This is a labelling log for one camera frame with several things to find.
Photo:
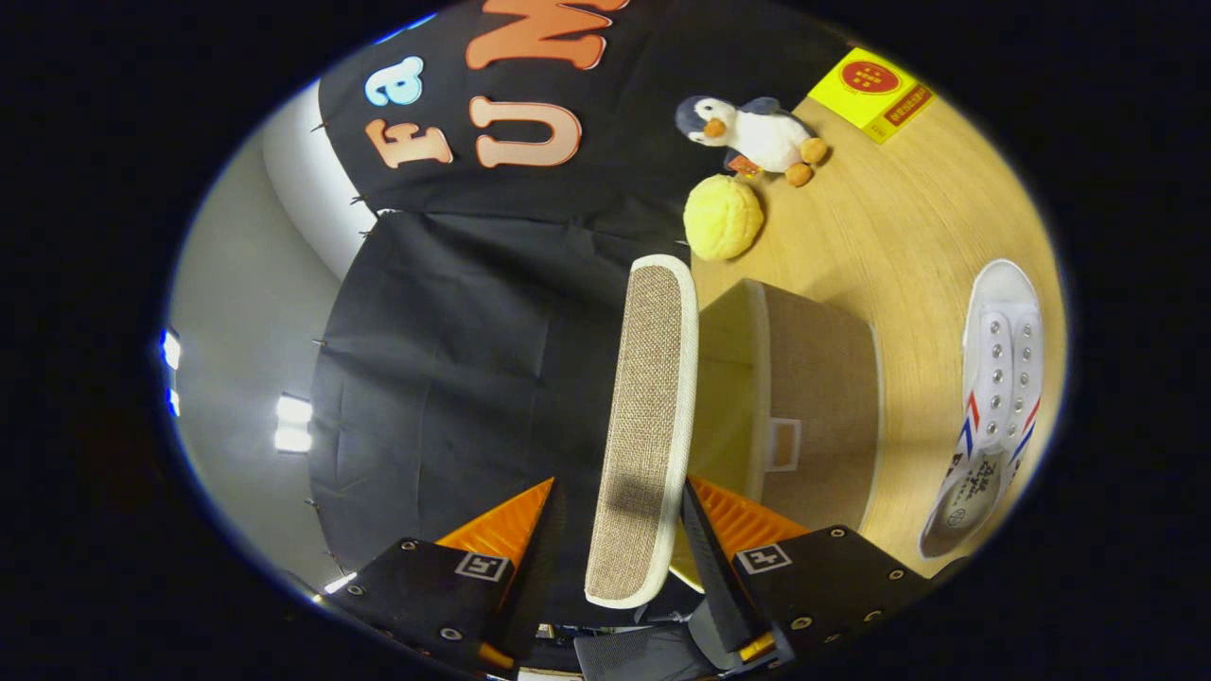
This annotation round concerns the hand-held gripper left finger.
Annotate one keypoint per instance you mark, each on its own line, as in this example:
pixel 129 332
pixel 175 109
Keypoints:
pixel 539 577

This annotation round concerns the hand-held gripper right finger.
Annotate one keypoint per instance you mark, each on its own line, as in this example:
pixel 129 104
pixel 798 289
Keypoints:
pixel 710 577

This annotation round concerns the brown fabric storage box lid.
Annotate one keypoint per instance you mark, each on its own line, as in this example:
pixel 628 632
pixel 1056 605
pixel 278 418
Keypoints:
pixel 643 426

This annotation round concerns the brown fabric storage box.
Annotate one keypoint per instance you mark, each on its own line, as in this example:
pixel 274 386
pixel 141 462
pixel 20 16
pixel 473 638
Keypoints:
pixel 814 378

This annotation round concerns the white canvas shoe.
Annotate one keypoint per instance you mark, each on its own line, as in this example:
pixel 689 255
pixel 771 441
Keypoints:
pixel 1003 312

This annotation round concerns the grey chair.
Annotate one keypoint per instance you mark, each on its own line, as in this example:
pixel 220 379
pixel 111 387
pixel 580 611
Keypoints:
pixel 643 654

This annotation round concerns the long ceiling light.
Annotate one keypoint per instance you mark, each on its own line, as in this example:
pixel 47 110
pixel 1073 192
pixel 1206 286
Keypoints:
pixel 293 421

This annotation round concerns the yellow bread plush toy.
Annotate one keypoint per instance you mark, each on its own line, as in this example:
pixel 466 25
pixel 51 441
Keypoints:
pixel 724 218

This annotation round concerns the wide ceiling light panel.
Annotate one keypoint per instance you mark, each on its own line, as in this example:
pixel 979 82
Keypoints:
pixel 171 350

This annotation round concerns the penguin plush toy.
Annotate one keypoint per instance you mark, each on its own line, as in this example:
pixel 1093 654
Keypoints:
pixel 766 137

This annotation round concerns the yellow hardcover book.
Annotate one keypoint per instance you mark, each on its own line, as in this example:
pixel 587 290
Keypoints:
pixel 866 90

